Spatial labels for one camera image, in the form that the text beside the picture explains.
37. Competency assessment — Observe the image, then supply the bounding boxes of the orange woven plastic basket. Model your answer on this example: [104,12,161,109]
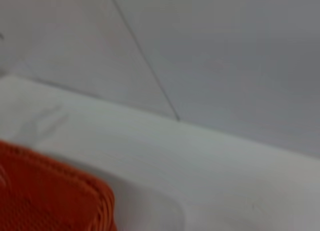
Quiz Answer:
[0,139,119,231]

